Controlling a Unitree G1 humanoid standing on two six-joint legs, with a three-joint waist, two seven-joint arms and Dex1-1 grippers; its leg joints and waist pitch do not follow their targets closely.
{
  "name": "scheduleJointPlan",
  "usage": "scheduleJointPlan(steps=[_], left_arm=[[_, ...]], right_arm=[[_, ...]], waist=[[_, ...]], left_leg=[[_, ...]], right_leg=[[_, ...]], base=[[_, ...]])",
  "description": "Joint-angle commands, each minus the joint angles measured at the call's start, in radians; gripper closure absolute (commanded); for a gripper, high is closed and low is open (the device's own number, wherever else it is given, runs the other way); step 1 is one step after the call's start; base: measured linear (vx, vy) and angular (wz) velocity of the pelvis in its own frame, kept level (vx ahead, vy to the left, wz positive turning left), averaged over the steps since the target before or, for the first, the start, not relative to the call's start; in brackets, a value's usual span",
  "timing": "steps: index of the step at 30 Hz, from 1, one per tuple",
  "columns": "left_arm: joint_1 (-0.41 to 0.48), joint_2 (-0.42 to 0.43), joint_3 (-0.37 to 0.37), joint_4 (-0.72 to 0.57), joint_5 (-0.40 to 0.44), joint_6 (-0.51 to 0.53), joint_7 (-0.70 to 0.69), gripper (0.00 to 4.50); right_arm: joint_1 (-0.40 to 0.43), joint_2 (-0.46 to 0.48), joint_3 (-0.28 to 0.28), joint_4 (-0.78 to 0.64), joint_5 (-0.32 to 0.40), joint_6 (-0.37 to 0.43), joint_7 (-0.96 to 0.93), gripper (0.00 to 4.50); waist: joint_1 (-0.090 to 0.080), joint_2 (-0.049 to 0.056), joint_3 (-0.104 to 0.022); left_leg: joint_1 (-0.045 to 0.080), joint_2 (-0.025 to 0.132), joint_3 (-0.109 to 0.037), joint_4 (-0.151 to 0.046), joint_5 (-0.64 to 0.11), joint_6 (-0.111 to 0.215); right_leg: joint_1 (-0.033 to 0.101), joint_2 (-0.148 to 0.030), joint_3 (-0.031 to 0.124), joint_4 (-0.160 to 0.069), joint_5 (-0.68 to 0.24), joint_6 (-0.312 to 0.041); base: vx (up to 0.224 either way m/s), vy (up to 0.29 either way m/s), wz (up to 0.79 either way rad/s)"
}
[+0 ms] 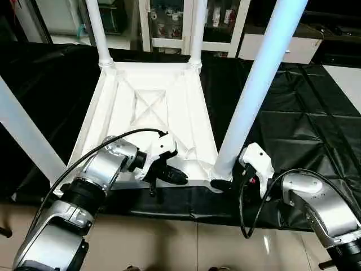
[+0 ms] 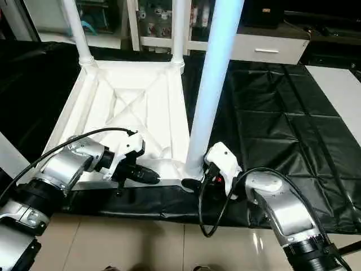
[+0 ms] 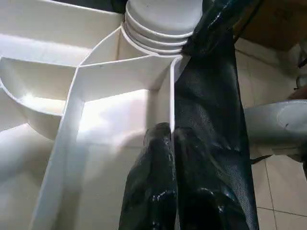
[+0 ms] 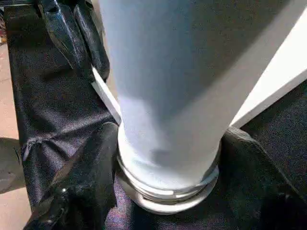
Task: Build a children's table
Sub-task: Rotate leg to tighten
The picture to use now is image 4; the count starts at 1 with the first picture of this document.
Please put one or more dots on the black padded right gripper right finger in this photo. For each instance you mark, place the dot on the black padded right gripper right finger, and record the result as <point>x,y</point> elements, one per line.
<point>264,196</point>

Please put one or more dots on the black plastic work mat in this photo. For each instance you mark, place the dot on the black plastic work mat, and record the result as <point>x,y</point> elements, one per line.
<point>48,96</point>

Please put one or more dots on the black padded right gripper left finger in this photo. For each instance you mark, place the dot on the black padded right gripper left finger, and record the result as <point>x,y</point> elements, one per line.
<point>81,191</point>

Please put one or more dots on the white plastic table leg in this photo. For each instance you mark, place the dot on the white plastic table leg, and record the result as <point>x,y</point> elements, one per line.
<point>168,72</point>

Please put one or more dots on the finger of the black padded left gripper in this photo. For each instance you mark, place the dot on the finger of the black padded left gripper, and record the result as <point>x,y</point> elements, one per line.
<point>96,43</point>
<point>67,33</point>

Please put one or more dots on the white plastic children's table top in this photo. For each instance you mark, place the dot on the white plastic children's table top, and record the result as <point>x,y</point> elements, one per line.
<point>268,86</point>

